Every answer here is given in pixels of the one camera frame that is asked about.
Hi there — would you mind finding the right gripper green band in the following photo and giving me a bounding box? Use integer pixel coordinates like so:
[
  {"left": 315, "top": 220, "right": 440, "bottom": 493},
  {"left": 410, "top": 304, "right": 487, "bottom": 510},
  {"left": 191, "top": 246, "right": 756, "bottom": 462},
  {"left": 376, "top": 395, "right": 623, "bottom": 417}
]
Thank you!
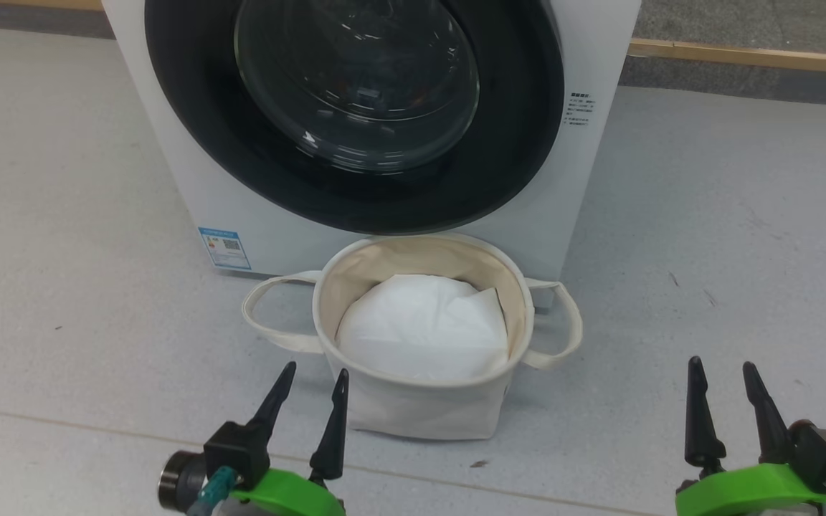
[{"left": 674, "top": 355, "right": 826, "bottom": 516}]

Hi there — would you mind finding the white washing machine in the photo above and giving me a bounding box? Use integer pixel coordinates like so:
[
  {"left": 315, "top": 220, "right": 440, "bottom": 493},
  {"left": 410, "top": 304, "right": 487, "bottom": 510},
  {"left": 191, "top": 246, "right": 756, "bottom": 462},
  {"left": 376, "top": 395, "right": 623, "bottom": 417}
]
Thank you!
[{"left": 100, "top": 0, "right": 643, "bottom": 310}]

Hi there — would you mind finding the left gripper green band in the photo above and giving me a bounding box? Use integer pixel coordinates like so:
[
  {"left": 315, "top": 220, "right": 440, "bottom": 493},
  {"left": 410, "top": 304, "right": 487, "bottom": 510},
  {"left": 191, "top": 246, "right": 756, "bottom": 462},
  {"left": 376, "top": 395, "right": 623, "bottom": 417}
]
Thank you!
[{"left": 157, "top": 361, "right": 350, "bottom": 516}]

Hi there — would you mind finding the wooden baseboard strip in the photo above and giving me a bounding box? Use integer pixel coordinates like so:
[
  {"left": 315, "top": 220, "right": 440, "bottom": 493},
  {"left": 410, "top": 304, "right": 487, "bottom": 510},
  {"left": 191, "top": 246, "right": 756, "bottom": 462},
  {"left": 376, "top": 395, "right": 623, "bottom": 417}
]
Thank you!
[{"left": 627, "top": 38, "right": 826, "bottom": 77}]

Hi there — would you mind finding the teal plug left camera cable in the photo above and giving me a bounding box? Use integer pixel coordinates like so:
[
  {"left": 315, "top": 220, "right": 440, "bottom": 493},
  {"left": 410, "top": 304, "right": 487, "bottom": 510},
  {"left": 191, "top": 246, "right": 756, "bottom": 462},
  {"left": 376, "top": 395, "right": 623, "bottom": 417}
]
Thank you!
[{"left": 185, "top": 466, "right": 239, "bottom": 516}]

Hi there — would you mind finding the white cloth basket liner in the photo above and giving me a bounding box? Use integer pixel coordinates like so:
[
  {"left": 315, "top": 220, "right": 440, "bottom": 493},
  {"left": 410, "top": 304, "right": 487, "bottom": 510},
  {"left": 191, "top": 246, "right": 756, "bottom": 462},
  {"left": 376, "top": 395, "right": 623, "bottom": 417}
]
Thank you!
[{"left": 336, "top": 273, "right": 511, "bottom": 383}]

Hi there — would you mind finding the cream fabric laundry basket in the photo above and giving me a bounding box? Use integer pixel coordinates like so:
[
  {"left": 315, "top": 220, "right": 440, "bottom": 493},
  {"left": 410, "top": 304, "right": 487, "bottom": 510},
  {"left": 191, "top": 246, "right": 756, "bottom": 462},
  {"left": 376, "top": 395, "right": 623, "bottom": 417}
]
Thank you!
[{"left": 242, "top": 232, "right": 584, "bottom": 441}]

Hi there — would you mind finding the blue energy label sticker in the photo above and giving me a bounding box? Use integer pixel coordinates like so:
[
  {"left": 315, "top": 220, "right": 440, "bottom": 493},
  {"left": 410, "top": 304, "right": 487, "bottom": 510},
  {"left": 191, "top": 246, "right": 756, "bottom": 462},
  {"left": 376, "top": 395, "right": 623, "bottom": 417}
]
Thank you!
[{"left": 197, "top": 226, "right": 253, "bottom": 272}]

